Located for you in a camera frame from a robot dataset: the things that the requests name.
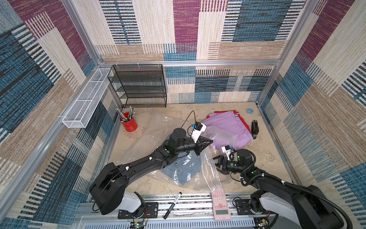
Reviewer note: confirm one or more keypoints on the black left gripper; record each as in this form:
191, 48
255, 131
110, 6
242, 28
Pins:
203, 143

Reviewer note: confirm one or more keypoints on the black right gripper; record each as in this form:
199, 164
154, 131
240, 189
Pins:
222, 165

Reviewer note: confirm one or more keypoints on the lilac trousers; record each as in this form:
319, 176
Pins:
227, 129

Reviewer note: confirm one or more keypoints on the red trousers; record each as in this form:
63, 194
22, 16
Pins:
236, 114

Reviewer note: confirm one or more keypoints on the clear plastic vacuum bag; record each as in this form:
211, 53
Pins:
155, 132

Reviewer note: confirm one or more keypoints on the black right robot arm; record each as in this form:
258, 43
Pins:
306, 206

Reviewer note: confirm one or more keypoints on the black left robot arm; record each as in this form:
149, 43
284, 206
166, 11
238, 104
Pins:
109, 188

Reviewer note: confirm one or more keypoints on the grey-blue folded trousers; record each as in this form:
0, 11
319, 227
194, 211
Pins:
184, 169

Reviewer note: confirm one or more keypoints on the pink calculator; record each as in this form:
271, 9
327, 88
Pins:
221, 210

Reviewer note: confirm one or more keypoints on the small black device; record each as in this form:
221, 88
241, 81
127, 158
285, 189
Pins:
254, 129

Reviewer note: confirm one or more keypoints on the black marker pen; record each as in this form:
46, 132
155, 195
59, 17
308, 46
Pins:
172, 205

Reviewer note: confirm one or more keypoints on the red pen cup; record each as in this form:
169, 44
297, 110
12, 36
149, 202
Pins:
130, 126

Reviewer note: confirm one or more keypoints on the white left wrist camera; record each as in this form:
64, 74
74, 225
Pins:
198, 128

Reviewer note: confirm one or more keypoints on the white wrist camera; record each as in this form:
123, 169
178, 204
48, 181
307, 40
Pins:
229, 151
198, 128

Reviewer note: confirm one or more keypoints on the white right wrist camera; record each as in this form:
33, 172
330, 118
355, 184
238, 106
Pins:
229, 151

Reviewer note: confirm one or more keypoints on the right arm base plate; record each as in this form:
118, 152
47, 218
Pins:
243, 207

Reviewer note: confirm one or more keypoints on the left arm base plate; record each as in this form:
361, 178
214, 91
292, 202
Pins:
148, 210

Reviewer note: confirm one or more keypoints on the black wire mesh shelf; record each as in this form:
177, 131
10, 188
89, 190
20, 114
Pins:
139, 86

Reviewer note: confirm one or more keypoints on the white wire mesh basket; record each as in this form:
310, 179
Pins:
85, 105

